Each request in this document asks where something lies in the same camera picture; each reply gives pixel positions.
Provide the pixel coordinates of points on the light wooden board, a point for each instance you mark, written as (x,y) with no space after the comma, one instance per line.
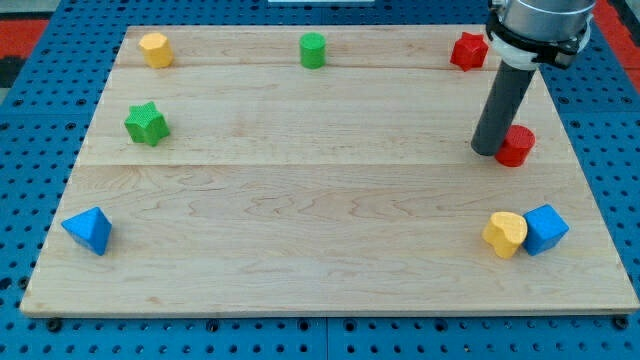
(350,190)

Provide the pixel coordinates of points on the red star block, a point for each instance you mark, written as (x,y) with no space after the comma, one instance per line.
(469,51)

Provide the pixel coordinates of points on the yellow hexagon block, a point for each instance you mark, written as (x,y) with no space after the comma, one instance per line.
(156,50)

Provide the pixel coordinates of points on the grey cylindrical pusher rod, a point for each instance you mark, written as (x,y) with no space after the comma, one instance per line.
(505,97)

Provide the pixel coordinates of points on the green cylinder block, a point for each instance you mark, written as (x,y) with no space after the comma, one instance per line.
(312,46)

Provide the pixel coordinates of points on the blue triangle block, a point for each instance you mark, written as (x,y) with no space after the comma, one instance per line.
(90,229)

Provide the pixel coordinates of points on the red cylinder block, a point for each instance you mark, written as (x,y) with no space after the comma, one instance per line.
(516,146)

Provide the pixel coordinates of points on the yellow heart block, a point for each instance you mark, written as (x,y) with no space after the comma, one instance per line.
(505,232)

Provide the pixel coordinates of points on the green star block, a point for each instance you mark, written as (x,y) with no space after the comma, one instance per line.
(146,124)

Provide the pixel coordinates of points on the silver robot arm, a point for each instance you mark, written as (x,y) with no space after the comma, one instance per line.
(528,33)

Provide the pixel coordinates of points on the blue cube block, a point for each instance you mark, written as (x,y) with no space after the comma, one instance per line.
(545,229)

